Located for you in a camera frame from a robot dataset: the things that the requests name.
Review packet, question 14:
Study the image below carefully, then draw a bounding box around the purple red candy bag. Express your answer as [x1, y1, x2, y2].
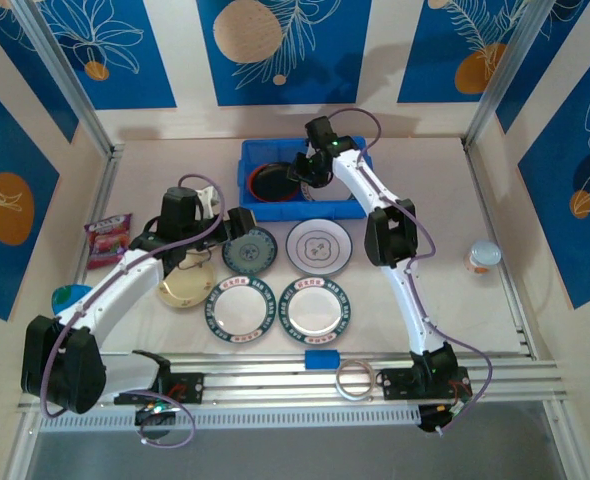
[83, 213, 134, 271]

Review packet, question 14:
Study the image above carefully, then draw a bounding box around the black glossy plate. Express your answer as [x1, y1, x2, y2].
[247, 162, 304, 204]

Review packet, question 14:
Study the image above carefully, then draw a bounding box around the blue green small bowl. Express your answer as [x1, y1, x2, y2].
[50, 283, 94, 317]

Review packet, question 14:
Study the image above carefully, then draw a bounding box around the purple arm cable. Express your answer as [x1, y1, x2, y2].
[39, 173, 226, 449]
[324, 106, 494, 436]

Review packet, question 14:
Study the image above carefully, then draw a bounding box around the aluminium corner post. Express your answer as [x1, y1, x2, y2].
[462, 0, 565, 151]
[9, 0, 122, 157]

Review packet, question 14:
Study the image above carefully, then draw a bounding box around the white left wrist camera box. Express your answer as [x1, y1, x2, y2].
[196, 184, 222, 207]

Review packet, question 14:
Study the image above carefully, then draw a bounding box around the white slotted cable duct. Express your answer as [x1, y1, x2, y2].
[38, 405, 422, 434]

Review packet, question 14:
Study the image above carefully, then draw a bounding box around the blue plastic bin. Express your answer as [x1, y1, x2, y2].
[235, 135, 376, 223]

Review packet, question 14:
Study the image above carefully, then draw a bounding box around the cream flowered plate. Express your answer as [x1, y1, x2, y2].
[156, 252, 217, 311]

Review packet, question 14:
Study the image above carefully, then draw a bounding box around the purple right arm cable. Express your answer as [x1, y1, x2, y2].
[324, 106, 494, 436]

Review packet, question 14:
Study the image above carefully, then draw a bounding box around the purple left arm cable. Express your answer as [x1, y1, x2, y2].
[39, 173, 226, 449]

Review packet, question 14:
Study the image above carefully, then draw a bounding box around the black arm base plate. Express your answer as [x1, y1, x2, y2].
[379, 367, 474, 402]
[113, 372, 206, 407]

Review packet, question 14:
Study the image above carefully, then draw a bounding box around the aluminium side rail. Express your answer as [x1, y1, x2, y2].
[462, 137, 540, 359]
[72, 143, 126, 286]

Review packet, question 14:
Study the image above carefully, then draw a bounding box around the aluminium rail frame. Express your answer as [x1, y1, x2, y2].
[17, 351, 569, 416]

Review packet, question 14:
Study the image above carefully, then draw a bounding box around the black controller board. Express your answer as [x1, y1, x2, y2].
[417, 399, 471, 435]
[133, 402, 176, 427]

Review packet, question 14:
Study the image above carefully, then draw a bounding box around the green rimmed lettered plate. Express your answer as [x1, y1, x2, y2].
[278, 274, 352, 346]
[203, 274, 276, 345]

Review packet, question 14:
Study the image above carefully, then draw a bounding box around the blue plastic block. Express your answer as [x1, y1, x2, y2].
[304, 349, 341, 371]

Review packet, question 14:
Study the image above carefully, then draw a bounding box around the white plate dark thin rim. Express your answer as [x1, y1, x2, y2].
[285, 218, 352, 277]

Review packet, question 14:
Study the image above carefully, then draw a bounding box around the clear tape roll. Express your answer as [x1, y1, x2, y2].
[334, 358, 376, 402]

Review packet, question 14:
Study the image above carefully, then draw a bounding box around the blue patterned plate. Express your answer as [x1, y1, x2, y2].
[220, 227, 278, 275]

